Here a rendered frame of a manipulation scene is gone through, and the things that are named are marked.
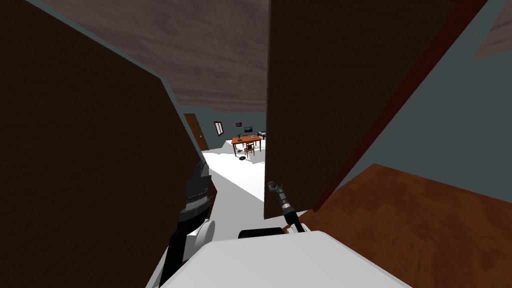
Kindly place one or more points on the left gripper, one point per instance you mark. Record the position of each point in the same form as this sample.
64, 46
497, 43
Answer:
202, 170

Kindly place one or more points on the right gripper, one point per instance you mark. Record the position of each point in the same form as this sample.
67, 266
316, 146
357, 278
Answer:
275, 188

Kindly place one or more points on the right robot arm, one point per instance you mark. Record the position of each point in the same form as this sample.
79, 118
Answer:
288, 212

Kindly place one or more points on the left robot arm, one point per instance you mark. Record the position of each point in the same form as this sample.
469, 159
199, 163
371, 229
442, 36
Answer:
196, 204

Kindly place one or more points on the brown room door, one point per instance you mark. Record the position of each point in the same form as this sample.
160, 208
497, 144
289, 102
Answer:
196, 132

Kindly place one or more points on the dark framed window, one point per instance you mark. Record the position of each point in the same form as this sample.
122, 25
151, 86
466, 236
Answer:
218, 128

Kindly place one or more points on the orange wooden chair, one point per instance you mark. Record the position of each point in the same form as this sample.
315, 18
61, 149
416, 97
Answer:
249, 149

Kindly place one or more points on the orange wooden table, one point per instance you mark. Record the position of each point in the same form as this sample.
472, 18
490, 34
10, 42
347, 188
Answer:
246, 139

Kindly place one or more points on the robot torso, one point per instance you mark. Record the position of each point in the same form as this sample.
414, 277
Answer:
288, 264

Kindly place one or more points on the dark brown door leaf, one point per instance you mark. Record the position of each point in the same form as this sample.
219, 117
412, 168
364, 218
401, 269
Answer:
340, 100
80, 160

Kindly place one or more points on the small framed wall picture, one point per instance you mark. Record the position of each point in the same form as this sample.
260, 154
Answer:
238, 124

